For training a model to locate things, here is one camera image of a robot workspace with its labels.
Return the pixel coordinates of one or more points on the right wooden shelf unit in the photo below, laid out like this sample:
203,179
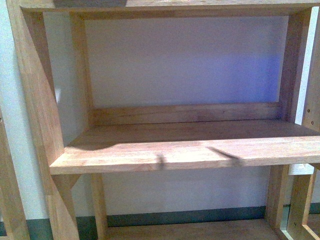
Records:
308,150

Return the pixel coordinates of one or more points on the wooden shelf unit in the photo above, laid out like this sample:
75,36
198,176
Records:
11,205
136,144
308,150

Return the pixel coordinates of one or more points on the left wooden shelf unit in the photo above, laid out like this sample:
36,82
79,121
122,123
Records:
11,205

